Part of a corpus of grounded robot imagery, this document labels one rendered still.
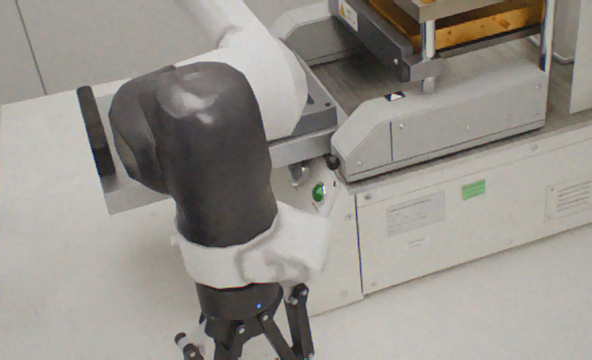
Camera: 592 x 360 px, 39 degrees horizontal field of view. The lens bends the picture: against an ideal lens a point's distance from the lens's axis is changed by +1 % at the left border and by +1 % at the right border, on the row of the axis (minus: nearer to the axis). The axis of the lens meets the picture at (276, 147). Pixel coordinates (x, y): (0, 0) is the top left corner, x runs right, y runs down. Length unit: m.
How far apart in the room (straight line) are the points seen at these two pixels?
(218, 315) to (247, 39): 0.25
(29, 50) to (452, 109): 1.75
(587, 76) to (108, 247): 0.67
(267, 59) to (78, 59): 1.82
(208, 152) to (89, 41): 1.89
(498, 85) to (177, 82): 0.44
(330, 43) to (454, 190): 0.30
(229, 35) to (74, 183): 0.63
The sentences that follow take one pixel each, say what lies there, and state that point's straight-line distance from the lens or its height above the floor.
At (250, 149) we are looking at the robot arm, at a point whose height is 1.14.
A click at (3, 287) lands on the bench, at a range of 1.19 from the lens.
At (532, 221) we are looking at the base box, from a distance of 1.09.
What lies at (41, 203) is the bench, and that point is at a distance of 1.32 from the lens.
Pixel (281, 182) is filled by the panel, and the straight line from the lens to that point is 1.07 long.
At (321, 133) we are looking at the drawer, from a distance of 0.94.
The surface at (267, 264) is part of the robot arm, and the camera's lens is 0.68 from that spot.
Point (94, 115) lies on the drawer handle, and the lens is 0.97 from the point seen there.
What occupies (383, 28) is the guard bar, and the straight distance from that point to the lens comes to 0.97.
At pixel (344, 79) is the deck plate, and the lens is 1.12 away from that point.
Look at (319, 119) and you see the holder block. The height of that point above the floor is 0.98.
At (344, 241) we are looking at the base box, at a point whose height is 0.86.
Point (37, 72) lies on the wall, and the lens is 2.54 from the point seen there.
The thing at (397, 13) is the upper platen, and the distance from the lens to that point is 0.99.
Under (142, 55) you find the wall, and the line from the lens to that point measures 2.53.
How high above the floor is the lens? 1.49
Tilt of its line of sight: 34 degrees down
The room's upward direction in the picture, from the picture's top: 8 degrees counter-clockwise
